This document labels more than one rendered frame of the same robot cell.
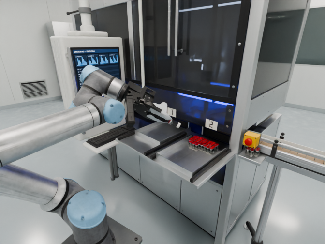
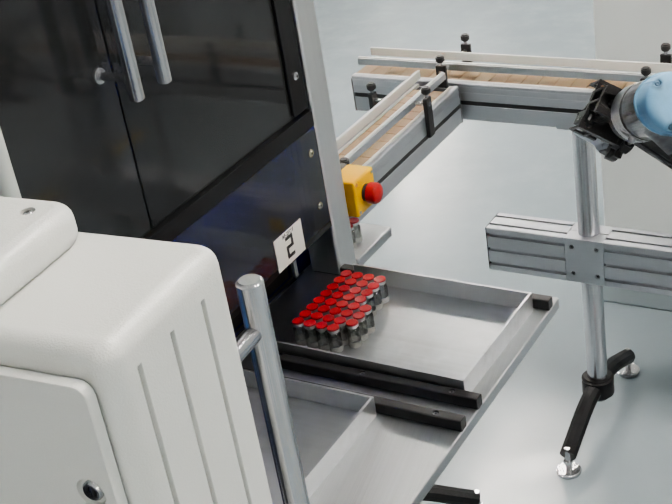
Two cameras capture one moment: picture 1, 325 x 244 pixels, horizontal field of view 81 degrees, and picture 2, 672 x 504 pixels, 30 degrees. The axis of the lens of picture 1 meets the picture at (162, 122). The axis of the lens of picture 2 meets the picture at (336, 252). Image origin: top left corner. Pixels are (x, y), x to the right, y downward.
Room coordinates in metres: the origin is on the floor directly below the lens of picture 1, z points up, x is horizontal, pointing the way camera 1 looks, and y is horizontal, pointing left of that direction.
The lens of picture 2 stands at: (1.35, 1.53, 2.01)
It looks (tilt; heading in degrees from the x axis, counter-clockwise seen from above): 29 degrees down; 261
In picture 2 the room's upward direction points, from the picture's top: 10 degrees counter-clockwise
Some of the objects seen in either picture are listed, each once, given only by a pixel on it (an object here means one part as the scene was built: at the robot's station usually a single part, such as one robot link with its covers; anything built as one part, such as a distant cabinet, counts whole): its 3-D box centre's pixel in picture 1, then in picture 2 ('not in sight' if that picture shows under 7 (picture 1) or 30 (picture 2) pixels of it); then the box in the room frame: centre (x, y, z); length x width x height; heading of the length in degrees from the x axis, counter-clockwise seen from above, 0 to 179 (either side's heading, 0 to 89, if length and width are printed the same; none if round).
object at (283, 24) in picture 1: (282, 43); not in sight; (1.35, -0.79, 1.51); 0.85 x 0.01 x 0.59; 136
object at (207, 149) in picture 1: (199, 146); (358, 313); (1.04, -0.24, 0.90); 0.18 x 0.02 x 0.05; 45
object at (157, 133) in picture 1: (163, 130); (234, 434); (1.29, -0.01, 0.90); 0.34 x 0.26 x 0.04; 136
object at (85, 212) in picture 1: (87, 214); not in sight; (0.48, 0.26, 0.96); 0.13 x 0.12 x 0.14; 52
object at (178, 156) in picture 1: (191, 153); (405, 326); (0.98, -0.17, 0.90); 0.34 x 0.26 x 0.04; 135
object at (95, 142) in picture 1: (112, 134); not in sight; (1.38, 0.40, 0.82); 0.40 x 0.14 x 0.02; 140
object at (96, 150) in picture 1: (111, 136); not in sight; (1.40, 0.43, 0.79); 0.45 x 0.28 x 0.03; 140
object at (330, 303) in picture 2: (203, 144); (335, 309); (1.07, -0.27, 0.90); 0.18 x 0.02 x 0.05; 45
